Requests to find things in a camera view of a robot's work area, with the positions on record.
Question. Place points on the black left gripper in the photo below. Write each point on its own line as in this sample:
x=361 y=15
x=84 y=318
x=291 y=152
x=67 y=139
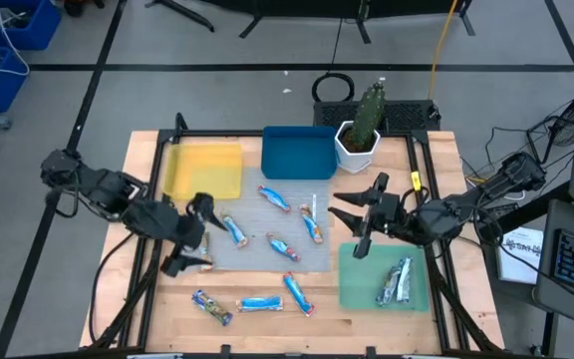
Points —
x=187 y=234

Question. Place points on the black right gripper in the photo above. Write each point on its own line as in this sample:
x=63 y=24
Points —
x=384 y=212

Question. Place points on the light blue purple granola bar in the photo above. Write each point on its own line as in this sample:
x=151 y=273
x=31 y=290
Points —
x=404 y=279
x=388 y=286
x=311 y=224

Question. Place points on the dark blue green granola bar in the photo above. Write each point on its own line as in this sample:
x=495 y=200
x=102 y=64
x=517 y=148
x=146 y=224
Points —
x=212 y=307

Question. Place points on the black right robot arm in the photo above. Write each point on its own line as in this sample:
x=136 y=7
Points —
x=446 y=219

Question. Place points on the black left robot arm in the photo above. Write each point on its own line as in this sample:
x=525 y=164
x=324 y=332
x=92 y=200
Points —
x=102 y=187

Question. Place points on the brown green granola bar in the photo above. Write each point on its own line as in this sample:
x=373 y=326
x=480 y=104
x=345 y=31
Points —
x=207 y=256

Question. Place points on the blue red-ended granola bar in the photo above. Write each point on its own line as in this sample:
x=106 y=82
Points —
x=259 y=303
x=273 y=198
x=234 y=230
x=298 y=294
x=283 y=247

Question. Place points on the white label tape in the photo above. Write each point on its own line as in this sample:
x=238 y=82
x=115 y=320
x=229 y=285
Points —
x=314 y=199

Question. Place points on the white hexagonal plant pot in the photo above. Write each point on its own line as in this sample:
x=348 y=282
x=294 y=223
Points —
x=357 y=159

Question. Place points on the yellow plastic tray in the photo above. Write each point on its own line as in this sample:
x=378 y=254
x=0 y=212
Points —
x=202 y=172

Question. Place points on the yellow tag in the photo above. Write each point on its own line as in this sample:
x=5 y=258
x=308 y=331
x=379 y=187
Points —
x=415 y=181

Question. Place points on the grey woven mat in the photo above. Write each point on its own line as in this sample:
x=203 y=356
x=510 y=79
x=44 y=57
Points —
x=262 y=224

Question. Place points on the green plastic tray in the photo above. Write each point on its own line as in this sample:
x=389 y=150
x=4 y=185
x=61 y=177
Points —
x=362 y=284

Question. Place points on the blue plastic bin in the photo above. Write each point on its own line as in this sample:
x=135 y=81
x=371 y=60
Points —
x=297 y=152

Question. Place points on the green cactus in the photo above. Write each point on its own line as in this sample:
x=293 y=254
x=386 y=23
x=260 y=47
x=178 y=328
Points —
x=369 y=112

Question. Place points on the black perforated case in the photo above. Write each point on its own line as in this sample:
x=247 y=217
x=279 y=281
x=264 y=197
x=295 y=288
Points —
x=406 y=114

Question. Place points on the white printed paper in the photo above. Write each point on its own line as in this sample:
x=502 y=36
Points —
x=516 y=259

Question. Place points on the black partition panel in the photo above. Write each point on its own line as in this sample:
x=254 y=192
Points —
x=317 y=7

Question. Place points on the grey desk platform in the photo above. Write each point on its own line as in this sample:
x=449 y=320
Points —
x=566 y=214

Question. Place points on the black stand leg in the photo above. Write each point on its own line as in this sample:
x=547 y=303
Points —
x=182 y=14

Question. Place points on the black aluminium table frame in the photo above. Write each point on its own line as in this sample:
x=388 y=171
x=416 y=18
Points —
x=419 y=136

